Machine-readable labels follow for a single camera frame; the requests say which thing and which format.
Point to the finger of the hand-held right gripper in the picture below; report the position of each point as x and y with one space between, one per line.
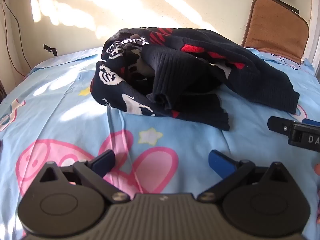
311 122
278 124

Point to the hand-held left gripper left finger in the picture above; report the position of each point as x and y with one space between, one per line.
104 162

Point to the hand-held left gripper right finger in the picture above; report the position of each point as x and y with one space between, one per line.
220 163

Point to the dark patterned knit sweater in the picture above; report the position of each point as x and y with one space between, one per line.
190 80

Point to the person's right hand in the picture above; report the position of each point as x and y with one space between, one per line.
317 169

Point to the blue cartoon printed bed sheet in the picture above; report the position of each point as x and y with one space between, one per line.
75 110

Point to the small black tape piece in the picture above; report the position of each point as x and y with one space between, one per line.
50 50

